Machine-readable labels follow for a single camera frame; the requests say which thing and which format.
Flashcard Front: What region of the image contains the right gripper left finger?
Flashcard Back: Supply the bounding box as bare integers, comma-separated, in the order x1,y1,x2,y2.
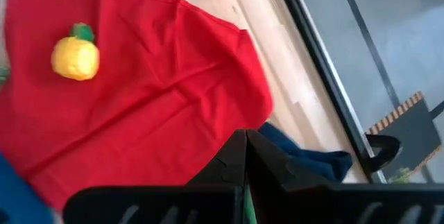
62,129,248,224

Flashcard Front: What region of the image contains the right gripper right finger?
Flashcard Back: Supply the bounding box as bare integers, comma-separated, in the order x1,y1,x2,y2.
246,129,444,224

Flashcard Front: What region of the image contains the yellow toy pepper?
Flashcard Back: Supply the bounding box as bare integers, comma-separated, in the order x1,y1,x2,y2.
51,22,101,82

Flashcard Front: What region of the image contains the teal plastic tupperware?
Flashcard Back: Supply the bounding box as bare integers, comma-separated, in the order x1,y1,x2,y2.
0,153,55,224

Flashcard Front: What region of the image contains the navy blue cloth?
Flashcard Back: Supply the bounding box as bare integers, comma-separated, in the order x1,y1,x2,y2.
258,122,354,183

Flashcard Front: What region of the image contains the black table clamp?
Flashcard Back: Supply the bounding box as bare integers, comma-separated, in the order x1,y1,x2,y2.
365,134,402,173

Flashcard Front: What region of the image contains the bushy green potted plant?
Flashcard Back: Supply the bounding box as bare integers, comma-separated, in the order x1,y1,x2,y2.
390,166,413,184

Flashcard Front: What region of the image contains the red cloth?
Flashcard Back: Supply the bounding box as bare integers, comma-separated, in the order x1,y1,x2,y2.
0,0,275,214

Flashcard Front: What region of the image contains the black orange-striped floor mat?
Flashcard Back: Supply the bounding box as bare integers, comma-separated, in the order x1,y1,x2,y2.
366,91,443,180

